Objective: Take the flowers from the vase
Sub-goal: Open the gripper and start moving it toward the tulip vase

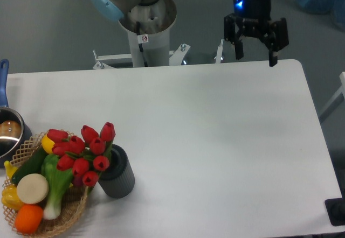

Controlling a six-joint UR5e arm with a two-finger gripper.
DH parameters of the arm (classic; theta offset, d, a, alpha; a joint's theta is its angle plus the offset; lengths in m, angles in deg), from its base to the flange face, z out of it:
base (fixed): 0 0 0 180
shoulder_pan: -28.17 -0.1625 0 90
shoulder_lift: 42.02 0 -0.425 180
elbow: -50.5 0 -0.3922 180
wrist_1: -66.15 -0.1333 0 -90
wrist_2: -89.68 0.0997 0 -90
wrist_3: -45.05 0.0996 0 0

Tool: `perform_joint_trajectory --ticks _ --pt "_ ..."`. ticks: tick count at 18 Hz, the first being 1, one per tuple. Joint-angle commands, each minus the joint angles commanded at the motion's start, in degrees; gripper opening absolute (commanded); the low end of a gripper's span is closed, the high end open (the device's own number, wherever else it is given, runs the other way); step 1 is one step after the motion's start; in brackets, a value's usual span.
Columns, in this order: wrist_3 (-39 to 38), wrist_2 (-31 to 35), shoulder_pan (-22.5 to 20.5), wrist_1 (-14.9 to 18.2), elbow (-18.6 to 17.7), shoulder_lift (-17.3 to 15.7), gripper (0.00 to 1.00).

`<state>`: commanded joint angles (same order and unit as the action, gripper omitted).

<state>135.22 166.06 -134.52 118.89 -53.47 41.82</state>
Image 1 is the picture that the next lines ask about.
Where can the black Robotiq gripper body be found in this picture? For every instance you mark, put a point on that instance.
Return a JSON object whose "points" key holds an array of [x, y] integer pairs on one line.
{"points": [[252, 16]]}

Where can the white frame at right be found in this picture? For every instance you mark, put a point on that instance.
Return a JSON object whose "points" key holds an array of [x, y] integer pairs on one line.
{"points": [[336, 99]]}

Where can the yellow bell pepper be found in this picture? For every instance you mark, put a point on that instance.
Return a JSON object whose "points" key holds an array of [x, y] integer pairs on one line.
{"points": [[10, 198]]}

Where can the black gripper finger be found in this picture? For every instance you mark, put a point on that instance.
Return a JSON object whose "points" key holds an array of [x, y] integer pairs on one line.
{"points": [[275, 39], [232, 36]]}

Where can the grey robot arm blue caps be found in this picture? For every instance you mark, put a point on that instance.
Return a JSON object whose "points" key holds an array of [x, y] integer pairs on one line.
{"points": [[115, 10]]}

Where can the dark grey ribbed vase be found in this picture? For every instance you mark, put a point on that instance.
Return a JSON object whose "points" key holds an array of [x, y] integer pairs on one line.
{"points": [[118, 180]]}

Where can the green bok choy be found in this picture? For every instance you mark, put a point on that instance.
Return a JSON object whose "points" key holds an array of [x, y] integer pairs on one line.
{"points": [[59, 182]]}

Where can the red tulip bouquet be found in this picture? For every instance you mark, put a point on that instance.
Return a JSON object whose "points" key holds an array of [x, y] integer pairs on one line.
{"points": [[88, 156]]}

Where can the orange fruit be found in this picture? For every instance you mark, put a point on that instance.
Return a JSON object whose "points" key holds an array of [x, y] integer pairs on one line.
{"points": [[28, 219]]}

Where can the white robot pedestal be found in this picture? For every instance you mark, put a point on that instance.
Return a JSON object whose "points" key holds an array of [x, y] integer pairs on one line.
{"points": [[150, 25]]}

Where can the yellow squash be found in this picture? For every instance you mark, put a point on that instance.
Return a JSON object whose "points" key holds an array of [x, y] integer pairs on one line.
{"points": [[47, 144]]}

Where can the woven wicker basket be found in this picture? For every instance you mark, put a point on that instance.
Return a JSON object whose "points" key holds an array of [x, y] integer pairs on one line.
{"points": [[72, 206]]}

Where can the purple red radish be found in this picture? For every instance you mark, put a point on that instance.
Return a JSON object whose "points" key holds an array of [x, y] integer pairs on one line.
{"points": [[77, 181]]}

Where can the beige round bun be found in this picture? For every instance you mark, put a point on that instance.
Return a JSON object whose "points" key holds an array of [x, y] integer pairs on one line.
{"points": [[32, 188]]}

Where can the dark green cucumber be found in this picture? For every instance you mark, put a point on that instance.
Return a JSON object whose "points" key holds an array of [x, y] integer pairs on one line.
{"points": [[32, 165]]}

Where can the blue handled saucepan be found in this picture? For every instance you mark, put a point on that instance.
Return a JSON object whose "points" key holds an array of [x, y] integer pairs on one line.
{"points": [[14, 131]]}

